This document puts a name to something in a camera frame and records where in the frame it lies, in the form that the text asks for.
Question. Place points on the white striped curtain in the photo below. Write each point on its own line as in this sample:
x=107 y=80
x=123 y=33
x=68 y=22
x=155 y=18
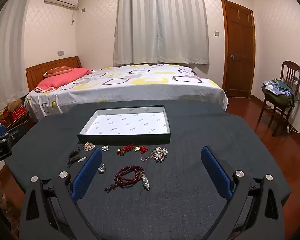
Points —
x=160 y=22

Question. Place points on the dark green tray box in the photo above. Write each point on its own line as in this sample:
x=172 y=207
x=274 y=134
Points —
x=125 y=125

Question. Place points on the pink pillows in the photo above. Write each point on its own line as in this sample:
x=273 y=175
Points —
x=62 y=78

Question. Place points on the wooden headboard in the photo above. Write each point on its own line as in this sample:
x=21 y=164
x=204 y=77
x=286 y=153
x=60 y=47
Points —
x=40 y=70

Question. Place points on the pink crystal brooch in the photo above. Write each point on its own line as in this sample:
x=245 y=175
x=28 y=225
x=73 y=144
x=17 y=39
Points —
x=88 y=146

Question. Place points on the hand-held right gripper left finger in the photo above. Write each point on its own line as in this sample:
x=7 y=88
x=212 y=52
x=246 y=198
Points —
x=87 y=172

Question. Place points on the metal door knob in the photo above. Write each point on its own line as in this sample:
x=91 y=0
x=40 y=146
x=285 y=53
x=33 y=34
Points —
x=231 y=57

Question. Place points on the pile of clothes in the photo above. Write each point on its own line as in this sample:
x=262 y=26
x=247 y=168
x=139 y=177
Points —
x=277 y=92

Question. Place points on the orange pillow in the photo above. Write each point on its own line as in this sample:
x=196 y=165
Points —
x=57 y=71

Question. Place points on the wooden door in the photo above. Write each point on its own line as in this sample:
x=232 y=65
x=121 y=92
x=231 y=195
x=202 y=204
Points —
x=238 y=50

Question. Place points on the wooden chair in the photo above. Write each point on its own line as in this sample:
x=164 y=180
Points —
x=277 y=115

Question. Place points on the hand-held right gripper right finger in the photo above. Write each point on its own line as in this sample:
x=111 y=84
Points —
x=216 y=172

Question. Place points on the brown teddy bear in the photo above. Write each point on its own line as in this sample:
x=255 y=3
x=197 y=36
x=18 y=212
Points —
x=13 y=105

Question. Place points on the bed with patterned sheet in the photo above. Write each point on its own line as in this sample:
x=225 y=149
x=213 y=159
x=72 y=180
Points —
x=140 y=87

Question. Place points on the dark grey tablecloth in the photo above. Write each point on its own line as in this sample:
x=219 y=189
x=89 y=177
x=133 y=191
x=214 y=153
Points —
x=165 y=205

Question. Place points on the wide wall outlet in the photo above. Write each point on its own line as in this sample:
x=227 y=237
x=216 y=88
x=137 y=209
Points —
x=60 y=53

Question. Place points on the crystal hair clip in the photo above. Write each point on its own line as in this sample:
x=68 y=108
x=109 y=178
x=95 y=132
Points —
x=145 y=183

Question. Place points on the dark wooden nightstand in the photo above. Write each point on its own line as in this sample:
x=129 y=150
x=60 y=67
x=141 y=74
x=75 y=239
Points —
x=20 y=127

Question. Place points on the red gift box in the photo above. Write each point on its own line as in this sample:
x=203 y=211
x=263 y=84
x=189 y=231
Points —
x=18 y=113

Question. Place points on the red knot gold charm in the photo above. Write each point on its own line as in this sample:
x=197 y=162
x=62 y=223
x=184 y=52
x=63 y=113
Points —
x=125 y=149

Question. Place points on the small pearl flower brooch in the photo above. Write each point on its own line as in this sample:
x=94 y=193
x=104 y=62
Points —
x=105 y=148

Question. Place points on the red ball charm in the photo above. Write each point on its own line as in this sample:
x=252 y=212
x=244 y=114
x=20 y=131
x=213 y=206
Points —
x=143 y=149

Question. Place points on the sheer white curtain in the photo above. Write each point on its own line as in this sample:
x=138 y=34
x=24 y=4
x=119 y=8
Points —
x=7 y=62

